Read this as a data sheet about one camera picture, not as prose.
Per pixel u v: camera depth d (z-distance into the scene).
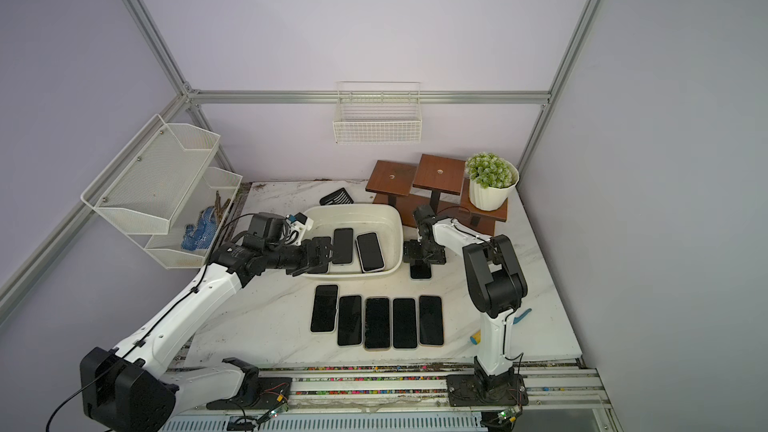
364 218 1.09
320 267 0.91
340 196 1.15
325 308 0.88
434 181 0.91
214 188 1.00
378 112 0.94
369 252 0.98
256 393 0.70
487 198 0.85
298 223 0.72
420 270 0.99
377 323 0.83
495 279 0.52
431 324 0.84
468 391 0.73
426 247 0.85
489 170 0.81
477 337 0.83
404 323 0.85
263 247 0.60
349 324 0.85
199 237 0.88
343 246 1.04
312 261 0.67
